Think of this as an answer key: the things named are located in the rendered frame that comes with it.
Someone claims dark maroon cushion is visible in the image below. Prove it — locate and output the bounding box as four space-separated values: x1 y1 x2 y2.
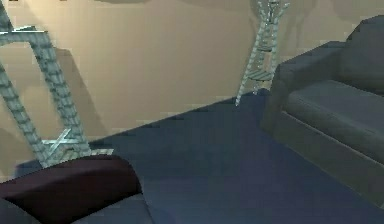
0 154 144 224

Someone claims dark grey sofa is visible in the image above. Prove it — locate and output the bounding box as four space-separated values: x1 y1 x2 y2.
260 14 384 208

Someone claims pale grey-green shelf frame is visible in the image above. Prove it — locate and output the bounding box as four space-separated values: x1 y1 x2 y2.
0 0 115 169

